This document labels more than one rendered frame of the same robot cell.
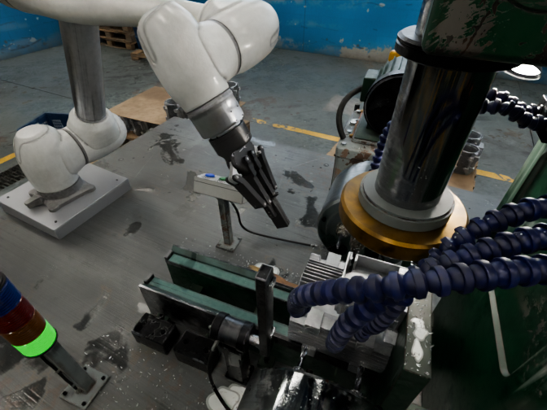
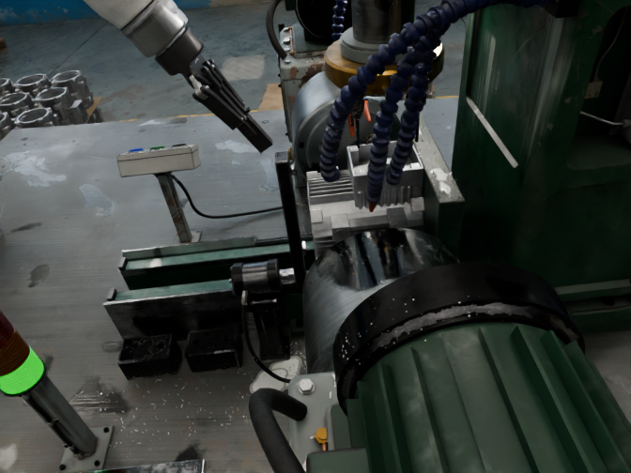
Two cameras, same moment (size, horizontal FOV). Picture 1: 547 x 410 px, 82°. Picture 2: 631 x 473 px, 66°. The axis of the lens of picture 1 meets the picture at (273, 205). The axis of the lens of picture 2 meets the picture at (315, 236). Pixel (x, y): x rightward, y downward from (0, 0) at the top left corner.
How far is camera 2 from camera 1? 0.34 m
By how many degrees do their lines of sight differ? 16
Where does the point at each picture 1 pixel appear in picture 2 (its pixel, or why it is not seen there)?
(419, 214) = not seen: hidden behind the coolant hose
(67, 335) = (22, 417)
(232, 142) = (187, 50)
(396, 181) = (374, 17)
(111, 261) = (30, 320)
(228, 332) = (254, 274)
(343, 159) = (293, 82)
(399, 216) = not seen: hidden behind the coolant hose
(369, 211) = (359, 58)
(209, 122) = (157, 29)
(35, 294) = not seen: outside the picture
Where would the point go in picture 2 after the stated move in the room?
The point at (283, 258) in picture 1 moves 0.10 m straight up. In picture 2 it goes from (265, 230) to (258, 200)
